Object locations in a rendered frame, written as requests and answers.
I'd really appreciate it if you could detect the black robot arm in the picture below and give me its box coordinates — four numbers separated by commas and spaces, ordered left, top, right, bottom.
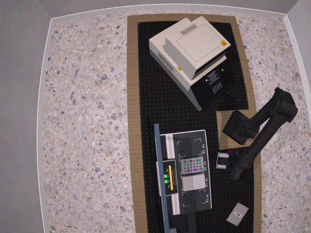
217, 87, 298, 181

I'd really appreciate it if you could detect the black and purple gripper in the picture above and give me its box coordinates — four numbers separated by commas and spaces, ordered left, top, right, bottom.
225, 150, 239, 172

